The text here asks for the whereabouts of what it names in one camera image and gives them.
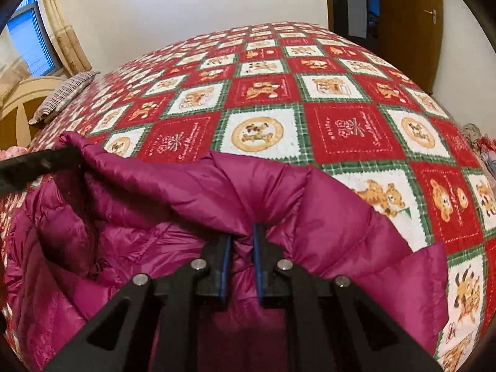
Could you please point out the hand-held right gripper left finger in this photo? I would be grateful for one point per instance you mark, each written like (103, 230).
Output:
(227, 271)

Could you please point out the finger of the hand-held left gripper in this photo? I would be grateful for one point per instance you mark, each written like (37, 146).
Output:
(42, 162)

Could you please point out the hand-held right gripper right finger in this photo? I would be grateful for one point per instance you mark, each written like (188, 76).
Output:
(259, 267)

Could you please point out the magenta down jacket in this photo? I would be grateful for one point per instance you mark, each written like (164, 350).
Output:
(178, 193)

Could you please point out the pile of clothes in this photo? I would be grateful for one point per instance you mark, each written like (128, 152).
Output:
(482, 147)

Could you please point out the pink cloth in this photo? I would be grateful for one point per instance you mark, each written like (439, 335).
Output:
(13, 152)

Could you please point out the cream wooden headboard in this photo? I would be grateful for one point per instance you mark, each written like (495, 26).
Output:
(19, 104)

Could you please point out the striped pillow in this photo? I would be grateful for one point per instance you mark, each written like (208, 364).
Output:
(64, 95)

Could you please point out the window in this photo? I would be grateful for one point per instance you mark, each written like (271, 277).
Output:
(33, 38)

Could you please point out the beige curtain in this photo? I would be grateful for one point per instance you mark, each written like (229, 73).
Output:
(66, 31)

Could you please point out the red checkered printed blanket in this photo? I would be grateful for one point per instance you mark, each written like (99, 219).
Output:
(294, 97)

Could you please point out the brown wooden door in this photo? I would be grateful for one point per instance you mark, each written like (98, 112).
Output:
(410, 27)

